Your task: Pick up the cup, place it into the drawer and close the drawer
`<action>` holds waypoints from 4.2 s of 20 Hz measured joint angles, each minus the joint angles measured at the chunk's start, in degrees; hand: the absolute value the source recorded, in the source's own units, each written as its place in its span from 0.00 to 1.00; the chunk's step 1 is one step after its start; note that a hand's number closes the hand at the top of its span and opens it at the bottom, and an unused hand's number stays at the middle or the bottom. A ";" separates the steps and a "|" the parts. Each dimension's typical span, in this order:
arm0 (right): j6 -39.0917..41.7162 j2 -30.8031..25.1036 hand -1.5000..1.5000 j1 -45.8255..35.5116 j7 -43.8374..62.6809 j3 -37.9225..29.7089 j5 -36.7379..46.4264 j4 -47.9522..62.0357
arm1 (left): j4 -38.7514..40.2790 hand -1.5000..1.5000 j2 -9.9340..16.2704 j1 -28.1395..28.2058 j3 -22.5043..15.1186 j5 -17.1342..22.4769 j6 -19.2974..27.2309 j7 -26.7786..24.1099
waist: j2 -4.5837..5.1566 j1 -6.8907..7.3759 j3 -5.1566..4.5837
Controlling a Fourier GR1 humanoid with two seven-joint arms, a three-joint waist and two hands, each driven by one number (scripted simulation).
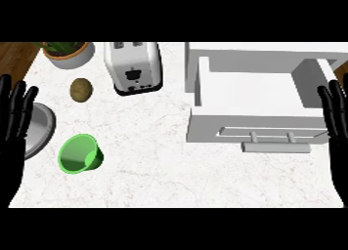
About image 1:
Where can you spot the white drawer cabinet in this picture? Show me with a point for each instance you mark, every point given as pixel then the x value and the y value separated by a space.
pixel 267 57

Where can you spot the green cup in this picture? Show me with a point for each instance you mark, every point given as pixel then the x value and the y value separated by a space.
pixel 80 153

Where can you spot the brown potato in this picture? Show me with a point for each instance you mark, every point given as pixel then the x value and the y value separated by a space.
pixel 82 90

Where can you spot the grey metal bowl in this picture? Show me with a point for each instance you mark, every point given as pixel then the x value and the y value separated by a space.
pixel 39 128

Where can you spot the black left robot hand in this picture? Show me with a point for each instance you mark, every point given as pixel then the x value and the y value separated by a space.
pixel 5 143

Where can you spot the white open drawer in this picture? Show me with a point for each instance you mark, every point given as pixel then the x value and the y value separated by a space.
pixel 258 107

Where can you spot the white toaster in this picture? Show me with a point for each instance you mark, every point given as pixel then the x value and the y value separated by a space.
pixel 132 66

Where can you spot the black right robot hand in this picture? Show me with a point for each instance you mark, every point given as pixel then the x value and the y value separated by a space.
pixel 344 130

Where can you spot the potted plant in grey pot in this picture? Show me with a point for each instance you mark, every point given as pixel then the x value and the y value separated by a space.
pixel 68 53

